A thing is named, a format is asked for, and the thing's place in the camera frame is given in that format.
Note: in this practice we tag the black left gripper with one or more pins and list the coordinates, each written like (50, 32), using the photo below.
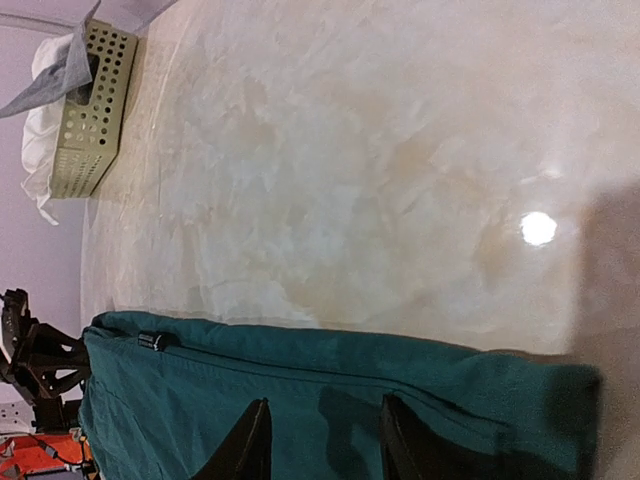
(42, 363)

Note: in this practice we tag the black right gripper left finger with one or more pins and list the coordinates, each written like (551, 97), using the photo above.
(246, 451)

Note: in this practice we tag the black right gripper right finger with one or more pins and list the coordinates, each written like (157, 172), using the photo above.
(410, 449)

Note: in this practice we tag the teal green garment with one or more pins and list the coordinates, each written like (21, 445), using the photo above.
(163, 394)

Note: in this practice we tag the cream perforated plastic basket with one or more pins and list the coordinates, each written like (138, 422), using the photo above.
(89, 137)

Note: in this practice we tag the grey garment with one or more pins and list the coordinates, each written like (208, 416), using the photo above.
(70, 70)

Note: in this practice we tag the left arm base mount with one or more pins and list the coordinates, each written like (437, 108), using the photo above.
(39, 456)

